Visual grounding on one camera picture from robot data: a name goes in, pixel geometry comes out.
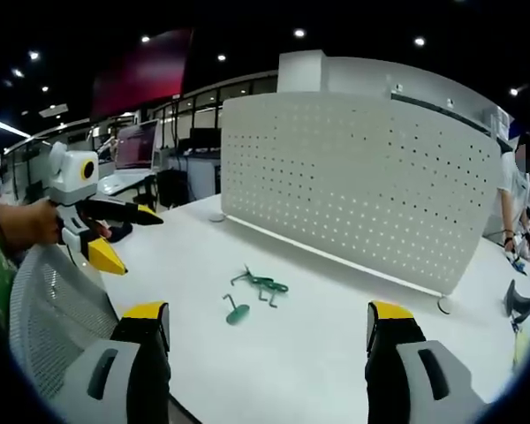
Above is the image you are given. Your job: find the green round-base hook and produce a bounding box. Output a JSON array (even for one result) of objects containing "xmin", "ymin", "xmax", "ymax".
[{"xmin": 221, "ymin": 292, "xmax": 252, "ymax": 327}]

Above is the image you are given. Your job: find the grey mesh office chair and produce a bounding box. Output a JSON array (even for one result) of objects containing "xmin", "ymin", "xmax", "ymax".
[{"xmin": 8, "ymin": 244, "xmax": 120, "ymax": 407}]

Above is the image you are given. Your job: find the person's left hand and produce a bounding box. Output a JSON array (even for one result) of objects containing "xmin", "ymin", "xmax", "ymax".
[{"xmin": 0, "ymin": 197, "xmax": 64, "ymax": 254}]

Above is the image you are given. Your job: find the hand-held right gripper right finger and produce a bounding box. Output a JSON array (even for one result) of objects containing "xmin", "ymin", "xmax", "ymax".
[{"xmin": 364, "ymin": 300, "xmax": 488, "ymax": 424}]

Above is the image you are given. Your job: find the black office chair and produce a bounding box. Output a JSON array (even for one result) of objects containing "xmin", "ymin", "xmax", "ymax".
[{"xmin": 155, "ymin": 168, "xmax": 193, "ymax": 210}]

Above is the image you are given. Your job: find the white perforated mounting plate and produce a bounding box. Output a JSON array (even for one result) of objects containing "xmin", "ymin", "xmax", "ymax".
[{"xmin": 209, "ymin": 91, "xmax": 502, "ymax": 315}]

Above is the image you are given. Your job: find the red ceiling banner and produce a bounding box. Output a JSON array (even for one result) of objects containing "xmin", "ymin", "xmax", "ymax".
[{"xmin": 90, "ymin": 26, "xmax": 194, "ymax": 119}]

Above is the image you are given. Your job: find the black desk stand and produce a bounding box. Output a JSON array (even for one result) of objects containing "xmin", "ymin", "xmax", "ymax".
[{"xmin": 503, "ymin": 278, "xmax": 530, "ymax": 324}]

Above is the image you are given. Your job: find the green wire hook assembly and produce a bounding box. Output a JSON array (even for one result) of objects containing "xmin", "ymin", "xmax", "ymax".
[{"xmin": 230, "ymin": 263, "xmax": 290, "ymax": 308}]

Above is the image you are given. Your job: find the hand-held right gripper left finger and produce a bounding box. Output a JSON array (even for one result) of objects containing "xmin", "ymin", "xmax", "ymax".
[{"xmin": 64, "ymin": 301, "xmax": 172, "ymax": 424}]

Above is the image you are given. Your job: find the computer monitor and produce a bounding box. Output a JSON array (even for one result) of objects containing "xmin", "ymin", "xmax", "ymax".
[{"xmin": 113, "ymin": 118, "xmax": 160, "ymax": 171}]

